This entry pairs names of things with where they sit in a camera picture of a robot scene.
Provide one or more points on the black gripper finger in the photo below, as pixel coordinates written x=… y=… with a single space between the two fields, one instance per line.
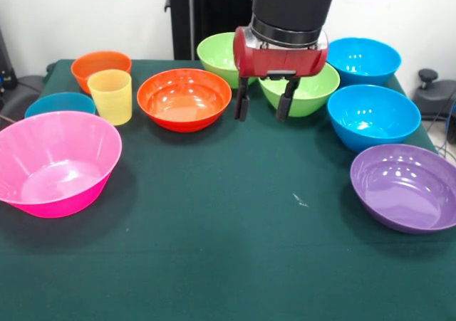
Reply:
x=285 y=107
x=242 y=107

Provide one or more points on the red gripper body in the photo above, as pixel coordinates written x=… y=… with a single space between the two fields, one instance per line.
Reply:
x=281 y=61

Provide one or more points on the yellow plastic cup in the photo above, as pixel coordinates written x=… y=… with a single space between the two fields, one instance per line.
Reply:
x=110 y=100

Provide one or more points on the green bowl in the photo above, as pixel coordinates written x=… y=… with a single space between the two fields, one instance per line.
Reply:
x=317 y=89
x=213 y=57

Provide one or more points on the large orange-red bowl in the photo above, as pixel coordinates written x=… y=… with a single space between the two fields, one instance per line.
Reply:
x=185 y=100

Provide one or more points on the large blue bowl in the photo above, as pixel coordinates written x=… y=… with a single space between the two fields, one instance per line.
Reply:
x=363 y=61
x=370 y=114

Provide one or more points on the dark green tablecloth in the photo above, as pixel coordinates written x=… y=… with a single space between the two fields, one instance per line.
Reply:
x=228 y=246

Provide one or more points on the purple bowl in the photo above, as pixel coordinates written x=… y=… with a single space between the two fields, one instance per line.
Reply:
x=402 y=189

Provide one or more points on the small orange bowl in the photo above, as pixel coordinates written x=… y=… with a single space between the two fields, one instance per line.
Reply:
x=103 y=60

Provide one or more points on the black stand with knob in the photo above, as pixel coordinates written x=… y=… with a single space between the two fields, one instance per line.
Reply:
x=438 y=93

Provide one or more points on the small blue bowl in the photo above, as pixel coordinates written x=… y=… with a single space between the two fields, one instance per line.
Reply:
x=60 y=104

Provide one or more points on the large pink bowl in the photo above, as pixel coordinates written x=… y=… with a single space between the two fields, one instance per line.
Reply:
x=53 y=164

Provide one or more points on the black equipment box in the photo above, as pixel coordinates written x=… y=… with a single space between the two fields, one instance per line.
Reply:
x=5 y=75

